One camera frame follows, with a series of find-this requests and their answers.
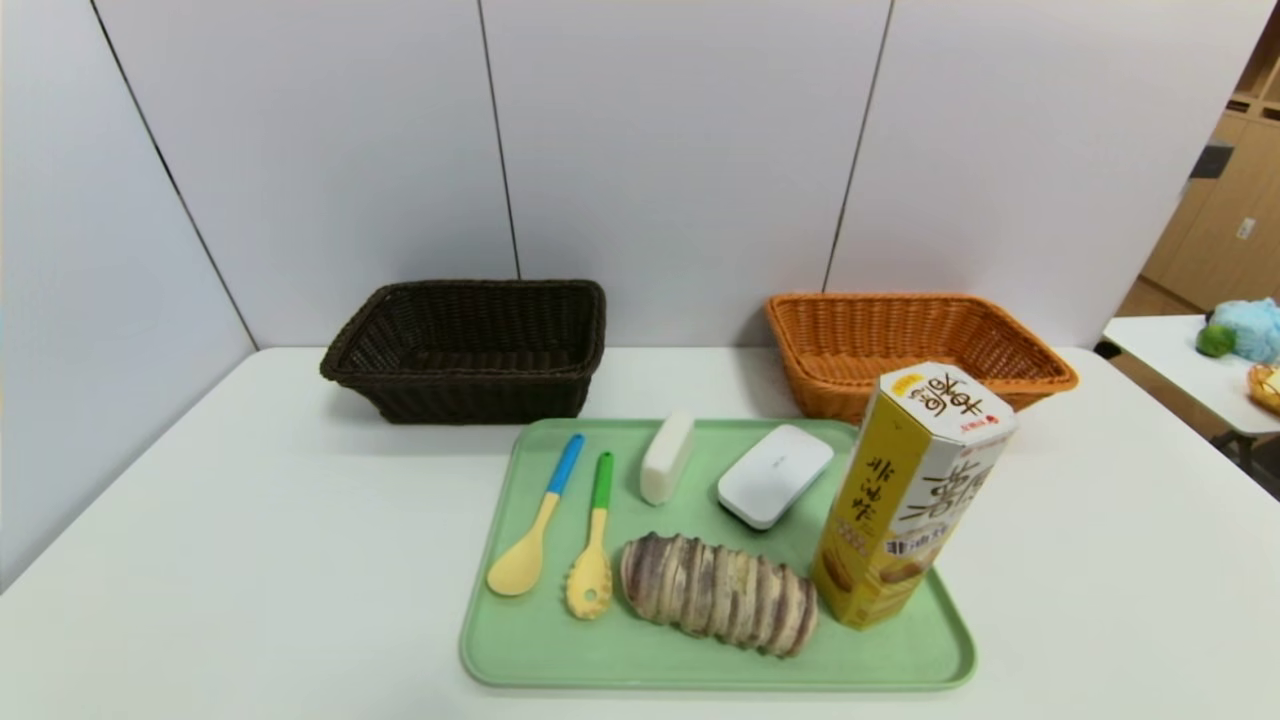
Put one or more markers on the white whiteboard eraser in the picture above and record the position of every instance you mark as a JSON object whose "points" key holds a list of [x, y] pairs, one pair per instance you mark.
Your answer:
{"points": [[775, 470]]}

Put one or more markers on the striped brown bread loaf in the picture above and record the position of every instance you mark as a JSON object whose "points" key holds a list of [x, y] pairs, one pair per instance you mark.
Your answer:
{"points": [[715, 595]]}

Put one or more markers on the yellow hexagonal snack box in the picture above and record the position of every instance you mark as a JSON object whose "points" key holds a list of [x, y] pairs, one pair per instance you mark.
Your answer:
{"points": [[900, 500]]}

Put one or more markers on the dark brown wicker basket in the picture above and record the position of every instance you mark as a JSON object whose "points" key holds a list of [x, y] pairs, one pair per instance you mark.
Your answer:
{"points": [[470, 395]]}

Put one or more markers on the orange wicker basket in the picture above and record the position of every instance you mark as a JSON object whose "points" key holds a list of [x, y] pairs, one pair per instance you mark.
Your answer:
{"points": [[850, 350]]}

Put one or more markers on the small white rectangular block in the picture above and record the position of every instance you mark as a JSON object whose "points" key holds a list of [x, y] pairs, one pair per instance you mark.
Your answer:
{"points": [[665, 460]]}

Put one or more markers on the light green plastic tray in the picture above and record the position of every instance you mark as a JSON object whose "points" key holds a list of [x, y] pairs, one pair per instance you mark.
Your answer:
{"points": [[700, 660]]}

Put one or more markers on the white side table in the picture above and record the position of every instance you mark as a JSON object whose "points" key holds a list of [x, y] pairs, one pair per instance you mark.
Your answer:
{"points": [[1180, 360]]}

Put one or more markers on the small green ball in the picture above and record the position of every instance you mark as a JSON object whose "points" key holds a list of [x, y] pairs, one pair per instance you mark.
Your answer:
{"points": [[1215, 341]]}

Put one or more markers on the dark grey cabinet plate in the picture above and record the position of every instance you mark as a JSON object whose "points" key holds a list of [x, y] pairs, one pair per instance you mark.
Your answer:
{"points": [[1212, 161]]}

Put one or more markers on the light wooden cabinet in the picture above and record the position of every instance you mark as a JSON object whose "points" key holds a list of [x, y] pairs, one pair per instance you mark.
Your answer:
{"points": [[1230, 200]]}

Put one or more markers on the light blue plush toy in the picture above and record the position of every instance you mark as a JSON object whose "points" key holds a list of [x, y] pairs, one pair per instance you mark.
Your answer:
{"points": [[1255, 330]]}

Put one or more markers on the small yellow woven bowl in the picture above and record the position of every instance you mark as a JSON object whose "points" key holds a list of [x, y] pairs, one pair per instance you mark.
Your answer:
{"points": [[1268, 388]]}

